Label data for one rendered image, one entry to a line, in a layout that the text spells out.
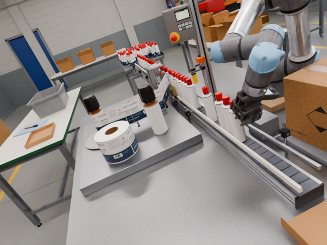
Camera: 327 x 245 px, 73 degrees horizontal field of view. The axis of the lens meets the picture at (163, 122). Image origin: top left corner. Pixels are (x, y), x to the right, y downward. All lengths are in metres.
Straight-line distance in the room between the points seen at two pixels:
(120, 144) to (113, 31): 7.77
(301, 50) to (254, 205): 0.76
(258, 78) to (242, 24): 0.27
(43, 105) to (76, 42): 5.98
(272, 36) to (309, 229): 0.57
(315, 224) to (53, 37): 8.70
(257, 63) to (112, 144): 0.78
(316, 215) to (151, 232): 0.53
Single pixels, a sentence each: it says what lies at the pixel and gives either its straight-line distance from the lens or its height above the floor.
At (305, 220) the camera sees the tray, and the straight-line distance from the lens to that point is 0.84.
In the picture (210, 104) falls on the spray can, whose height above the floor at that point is 0.99.
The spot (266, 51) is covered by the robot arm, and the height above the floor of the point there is 1.32.
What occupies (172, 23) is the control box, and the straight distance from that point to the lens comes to 1.39.
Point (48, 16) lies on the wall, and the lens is 8.93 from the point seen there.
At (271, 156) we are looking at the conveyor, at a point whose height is 0.88.
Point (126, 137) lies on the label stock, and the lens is 1.16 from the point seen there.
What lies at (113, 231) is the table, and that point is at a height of 0.83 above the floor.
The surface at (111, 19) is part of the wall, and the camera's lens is 8.78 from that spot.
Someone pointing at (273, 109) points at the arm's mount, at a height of 0.85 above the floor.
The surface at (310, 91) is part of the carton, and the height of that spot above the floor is 1.09.
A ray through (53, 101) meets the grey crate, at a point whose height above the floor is 0.94.
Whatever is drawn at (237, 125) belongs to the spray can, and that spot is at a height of 0.97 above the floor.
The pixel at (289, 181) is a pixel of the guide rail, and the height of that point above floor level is 0.91.
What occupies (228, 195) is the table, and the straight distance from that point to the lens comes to 0.91.
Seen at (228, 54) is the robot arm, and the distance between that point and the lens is 0.78.
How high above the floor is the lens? 1.51
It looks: 27 degrees down
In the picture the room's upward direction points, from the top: 20 degrees counter-clockwise
